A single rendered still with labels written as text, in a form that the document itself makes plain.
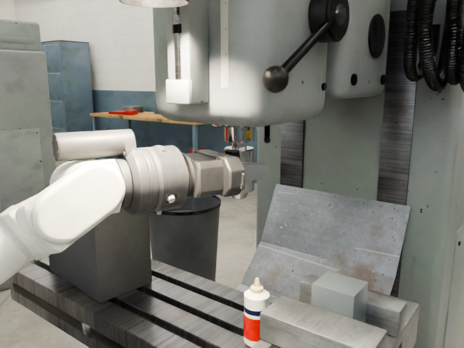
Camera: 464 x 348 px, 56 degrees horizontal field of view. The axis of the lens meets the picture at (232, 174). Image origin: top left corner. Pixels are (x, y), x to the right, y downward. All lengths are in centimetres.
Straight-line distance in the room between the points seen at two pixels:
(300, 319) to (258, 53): 34
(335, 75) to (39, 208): 45
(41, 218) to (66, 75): 738
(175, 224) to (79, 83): 569
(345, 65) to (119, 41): 708
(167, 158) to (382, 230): 53
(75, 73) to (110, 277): 717
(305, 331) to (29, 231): 34
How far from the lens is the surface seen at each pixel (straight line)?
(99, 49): 812
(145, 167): 55
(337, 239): 98
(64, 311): 94
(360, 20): 72
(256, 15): 53
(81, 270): 91
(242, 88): 53
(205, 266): 270
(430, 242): 96
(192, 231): 256
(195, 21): 55
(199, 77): 55
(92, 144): 55
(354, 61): 71
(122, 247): 86
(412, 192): 95
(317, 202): 101
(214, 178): 59
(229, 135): 64
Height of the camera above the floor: 137
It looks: 12 degrees down
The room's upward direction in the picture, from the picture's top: straight up
